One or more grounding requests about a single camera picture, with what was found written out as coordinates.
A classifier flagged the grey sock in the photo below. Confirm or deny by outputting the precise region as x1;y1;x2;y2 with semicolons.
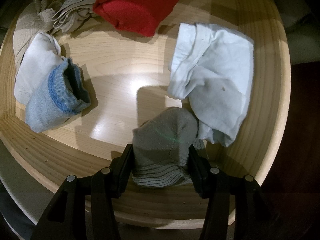
132;107;208;188

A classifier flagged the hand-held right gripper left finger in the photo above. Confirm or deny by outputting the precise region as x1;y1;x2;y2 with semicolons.
30;143;134;240

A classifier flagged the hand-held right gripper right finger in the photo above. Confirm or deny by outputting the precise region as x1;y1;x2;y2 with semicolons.
188;145;278;240

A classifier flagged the pale blue underwear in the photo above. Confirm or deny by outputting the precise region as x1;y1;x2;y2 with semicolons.
167;22;255;147

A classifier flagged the wooden drawer with grey front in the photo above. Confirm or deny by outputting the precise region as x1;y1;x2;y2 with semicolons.
0;0;292;240

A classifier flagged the red sock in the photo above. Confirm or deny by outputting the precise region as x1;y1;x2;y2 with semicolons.
93;0;190;37

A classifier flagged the beige knit sock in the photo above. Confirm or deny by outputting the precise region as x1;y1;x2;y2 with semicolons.
12;0;64;80

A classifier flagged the blue and white sock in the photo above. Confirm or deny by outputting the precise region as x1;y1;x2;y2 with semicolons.
24;57;92;133

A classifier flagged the white cloth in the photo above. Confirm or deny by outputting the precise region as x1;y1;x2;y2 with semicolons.
14;32;66;105

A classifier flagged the beige ribbed sock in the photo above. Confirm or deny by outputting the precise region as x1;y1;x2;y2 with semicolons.
51;0;110;34

